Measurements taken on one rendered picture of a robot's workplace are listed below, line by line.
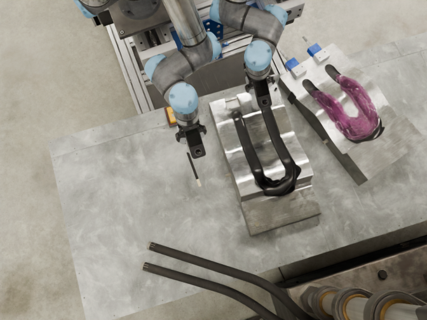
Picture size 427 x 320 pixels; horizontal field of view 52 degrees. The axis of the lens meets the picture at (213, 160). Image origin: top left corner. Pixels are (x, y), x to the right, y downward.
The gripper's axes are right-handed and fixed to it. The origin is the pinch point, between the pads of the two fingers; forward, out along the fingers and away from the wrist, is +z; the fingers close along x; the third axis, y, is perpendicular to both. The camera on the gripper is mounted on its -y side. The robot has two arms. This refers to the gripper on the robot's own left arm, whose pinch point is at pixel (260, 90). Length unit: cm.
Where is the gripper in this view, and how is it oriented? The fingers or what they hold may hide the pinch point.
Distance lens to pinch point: 159.7
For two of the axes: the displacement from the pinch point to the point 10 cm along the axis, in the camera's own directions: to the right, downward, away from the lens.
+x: -9.5, 3.1, 0.7
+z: 1.1, 0.9, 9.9
